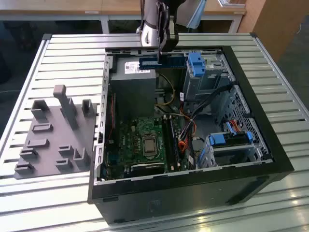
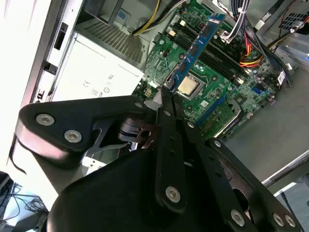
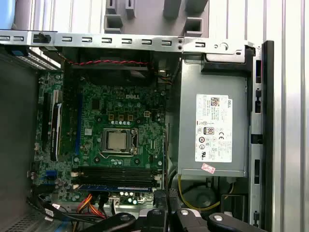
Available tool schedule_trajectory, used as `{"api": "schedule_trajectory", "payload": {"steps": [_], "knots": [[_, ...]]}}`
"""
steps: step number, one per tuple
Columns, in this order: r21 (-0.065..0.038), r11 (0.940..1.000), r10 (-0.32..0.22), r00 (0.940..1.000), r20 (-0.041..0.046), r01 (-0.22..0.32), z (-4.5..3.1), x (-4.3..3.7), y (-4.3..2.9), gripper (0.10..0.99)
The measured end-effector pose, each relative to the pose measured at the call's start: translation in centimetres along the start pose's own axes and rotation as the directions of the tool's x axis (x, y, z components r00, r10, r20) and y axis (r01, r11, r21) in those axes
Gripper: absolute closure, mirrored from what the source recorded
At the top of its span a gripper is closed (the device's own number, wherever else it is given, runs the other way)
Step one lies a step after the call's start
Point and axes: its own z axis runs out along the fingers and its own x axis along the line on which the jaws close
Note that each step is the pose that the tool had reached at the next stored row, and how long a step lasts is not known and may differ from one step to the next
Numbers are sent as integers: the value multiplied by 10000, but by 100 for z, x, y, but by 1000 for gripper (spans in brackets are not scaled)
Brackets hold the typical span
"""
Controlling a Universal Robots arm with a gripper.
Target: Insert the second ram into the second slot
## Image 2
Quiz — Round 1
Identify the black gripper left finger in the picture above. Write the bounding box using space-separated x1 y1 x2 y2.
15 88 189 215

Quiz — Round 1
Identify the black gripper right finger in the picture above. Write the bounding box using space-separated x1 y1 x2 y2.
172 98 304 232

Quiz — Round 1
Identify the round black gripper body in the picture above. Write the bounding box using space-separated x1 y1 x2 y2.
47 117 234 232

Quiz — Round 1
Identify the blue RAM stick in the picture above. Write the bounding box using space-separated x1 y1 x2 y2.
165 13 226 94

